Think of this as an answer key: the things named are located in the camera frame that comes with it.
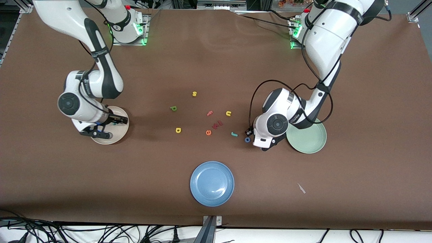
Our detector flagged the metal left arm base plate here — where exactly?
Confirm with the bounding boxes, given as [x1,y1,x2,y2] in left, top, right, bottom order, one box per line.
[289,17,306,50]

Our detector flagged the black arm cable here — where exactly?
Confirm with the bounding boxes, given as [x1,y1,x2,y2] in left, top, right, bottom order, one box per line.
[249,13,333,136]
[78,29,114,135]

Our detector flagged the black cable across table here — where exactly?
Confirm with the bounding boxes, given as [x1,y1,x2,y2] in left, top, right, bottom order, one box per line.
[267,9,297,22]
[236,13,297,31]

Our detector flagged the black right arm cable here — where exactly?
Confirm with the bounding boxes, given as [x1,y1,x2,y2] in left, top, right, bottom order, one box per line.
[78,29,114,135]

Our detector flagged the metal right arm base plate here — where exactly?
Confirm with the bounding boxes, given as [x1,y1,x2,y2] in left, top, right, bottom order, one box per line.
[112,14,149,46]

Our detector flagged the dark aluminium frame structure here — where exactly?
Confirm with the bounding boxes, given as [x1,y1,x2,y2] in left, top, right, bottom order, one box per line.
[170,0,272,11]

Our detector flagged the beige round plate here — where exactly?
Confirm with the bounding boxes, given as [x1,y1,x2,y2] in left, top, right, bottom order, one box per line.
[90,106,130,145]

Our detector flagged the brown table cover sheet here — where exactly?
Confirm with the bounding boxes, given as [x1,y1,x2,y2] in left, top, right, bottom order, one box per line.
[0,5,432,231]

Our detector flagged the blue round plate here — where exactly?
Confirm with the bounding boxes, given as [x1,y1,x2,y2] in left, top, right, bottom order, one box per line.
[190,161,235,207]

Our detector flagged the grey metal camera post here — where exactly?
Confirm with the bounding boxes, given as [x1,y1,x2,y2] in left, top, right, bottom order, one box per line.
[194,215,222,243]

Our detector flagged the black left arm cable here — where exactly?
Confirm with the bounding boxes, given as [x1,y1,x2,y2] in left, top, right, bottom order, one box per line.
[249,13,333,136]

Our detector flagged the grey metal box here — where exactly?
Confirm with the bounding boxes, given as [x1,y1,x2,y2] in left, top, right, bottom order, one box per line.
[197,0,247,10]

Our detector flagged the pale green round plate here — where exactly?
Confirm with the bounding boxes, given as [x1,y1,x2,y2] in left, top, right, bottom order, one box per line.
[286,118,327,154]

